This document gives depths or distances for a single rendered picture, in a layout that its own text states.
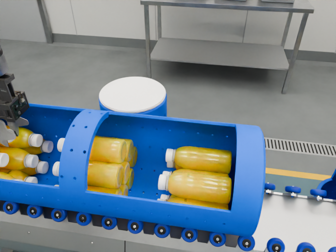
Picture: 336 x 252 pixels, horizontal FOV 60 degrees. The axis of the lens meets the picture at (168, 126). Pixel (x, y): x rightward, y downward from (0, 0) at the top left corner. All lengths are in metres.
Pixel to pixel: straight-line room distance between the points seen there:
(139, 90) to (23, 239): 0.68
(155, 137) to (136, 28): 3.33
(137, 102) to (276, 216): 0.64
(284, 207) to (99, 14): 3.70
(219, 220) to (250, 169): 0.14
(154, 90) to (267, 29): 2.94
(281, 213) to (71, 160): 0.63
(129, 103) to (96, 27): 3.24
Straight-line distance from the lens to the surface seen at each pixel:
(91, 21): 4.36
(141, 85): 1.28
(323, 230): 0.99
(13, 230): 1.05
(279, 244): 0.85
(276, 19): 4.00
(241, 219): 0.70
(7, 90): 0.80
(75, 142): 0.73
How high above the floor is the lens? 1.67
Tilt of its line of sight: 38 degrees down
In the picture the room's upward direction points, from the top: straight up
